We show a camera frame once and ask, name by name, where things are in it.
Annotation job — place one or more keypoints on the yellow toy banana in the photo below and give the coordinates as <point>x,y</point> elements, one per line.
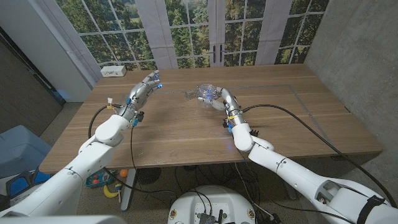
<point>109,194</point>

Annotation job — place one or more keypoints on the orange ball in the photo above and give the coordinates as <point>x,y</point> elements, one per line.
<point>124,173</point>

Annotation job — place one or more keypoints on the teal toy tray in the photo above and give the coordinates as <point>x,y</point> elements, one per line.
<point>99,180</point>

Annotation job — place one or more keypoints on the grey table leg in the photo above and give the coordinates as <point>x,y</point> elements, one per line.
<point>292,193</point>

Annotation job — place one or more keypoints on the white power strip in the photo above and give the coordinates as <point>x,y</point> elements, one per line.
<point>113,71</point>

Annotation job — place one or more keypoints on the black round mesh disc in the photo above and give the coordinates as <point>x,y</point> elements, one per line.
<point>148,175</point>

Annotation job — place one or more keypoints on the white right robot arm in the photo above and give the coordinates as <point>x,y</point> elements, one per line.
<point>295,174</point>

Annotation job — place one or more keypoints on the white table leg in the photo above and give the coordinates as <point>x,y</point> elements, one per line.
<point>128,193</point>

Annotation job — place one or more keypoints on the colourful toy screwdriver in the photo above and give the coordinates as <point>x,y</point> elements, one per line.
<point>118,189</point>

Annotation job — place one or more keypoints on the grey-blue storage bin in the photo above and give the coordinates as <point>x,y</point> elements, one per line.
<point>18,149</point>

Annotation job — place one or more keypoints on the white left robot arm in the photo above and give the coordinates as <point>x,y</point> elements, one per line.
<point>105,130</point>

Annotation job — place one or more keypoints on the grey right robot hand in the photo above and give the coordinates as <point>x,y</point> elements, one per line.
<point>230,102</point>

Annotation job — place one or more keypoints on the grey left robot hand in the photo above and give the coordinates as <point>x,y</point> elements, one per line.
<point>141,91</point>

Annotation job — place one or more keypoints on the blue and black crate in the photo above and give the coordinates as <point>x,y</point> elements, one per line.
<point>18,185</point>

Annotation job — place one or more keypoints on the small square glass bottle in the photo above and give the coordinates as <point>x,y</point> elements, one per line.
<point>191,94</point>

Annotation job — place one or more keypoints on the printed window backdrop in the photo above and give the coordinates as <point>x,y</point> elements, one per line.
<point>186,37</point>

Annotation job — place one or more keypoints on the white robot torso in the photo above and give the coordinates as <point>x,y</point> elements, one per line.
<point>214,202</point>

